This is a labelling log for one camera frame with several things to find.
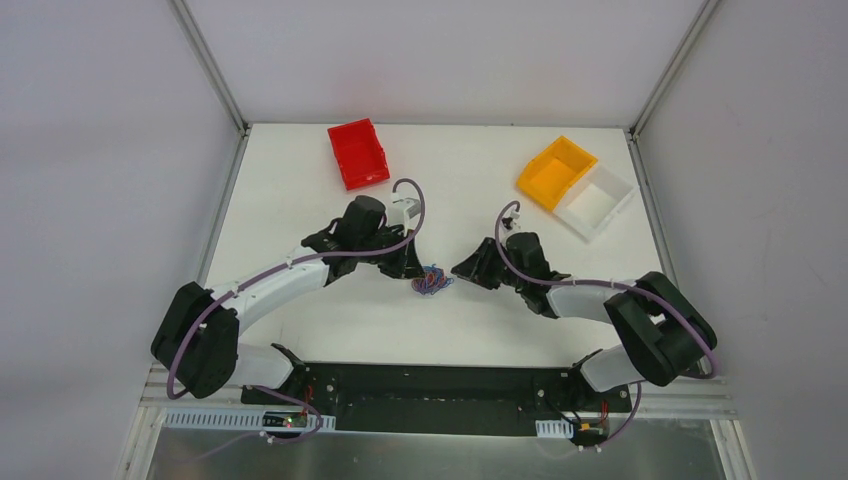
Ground white cable duct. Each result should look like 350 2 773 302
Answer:
163 409 318 433
535 419 574 439

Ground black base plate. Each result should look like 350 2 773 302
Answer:
241 357 633 437

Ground blue thin cable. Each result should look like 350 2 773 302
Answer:
411 264 454 297

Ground purple thin cable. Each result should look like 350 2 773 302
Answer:
410 266 453 297

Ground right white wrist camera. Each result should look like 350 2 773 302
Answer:
499 211 521 235

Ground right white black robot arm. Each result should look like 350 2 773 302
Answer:
451 232 717 410

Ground left white cable duct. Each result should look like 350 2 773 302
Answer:
163 409 318 433

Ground red plastic bin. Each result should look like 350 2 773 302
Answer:
327 118 390 191

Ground white plastic bin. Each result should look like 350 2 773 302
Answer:
553 165 637 242

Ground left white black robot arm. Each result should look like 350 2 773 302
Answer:
150 194 424 405

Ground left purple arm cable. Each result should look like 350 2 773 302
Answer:
166 177 427 401

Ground right white cable duct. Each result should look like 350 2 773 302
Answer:
535 419 574 439

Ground yellow plastic bin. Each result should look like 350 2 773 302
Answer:
516 136 598 212

